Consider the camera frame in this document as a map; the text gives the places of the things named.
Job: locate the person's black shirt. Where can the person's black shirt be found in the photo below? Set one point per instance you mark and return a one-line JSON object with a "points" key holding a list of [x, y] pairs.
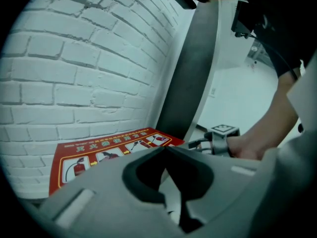
{"points": [[284, 21]]}

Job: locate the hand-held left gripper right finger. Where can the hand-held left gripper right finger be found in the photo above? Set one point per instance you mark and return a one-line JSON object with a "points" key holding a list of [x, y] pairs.
{"points": [[227, 187]]}

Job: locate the person's right hand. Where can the person's right hand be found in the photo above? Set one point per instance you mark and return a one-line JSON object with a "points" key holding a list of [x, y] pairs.
{"points": [[247, 150]]}

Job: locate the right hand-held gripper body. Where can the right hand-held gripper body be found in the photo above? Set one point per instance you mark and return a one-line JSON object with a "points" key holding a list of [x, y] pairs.
{"points": [[221, 142]]}

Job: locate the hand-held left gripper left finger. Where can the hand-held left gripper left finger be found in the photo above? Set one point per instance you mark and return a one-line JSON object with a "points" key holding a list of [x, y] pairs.
{"points": [[104, 202]]}

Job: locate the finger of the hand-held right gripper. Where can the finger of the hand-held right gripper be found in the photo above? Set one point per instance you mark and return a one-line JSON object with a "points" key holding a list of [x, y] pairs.
{"points": [[195, 144]]}

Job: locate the black display device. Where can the black display device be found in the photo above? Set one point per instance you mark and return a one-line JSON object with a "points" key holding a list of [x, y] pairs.
{"points": [[242, 21]]}

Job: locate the person's right forearm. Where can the person's right forearm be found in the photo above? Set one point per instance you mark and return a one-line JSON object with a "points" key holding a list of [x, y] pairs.
{"points": [[272, 113]]}

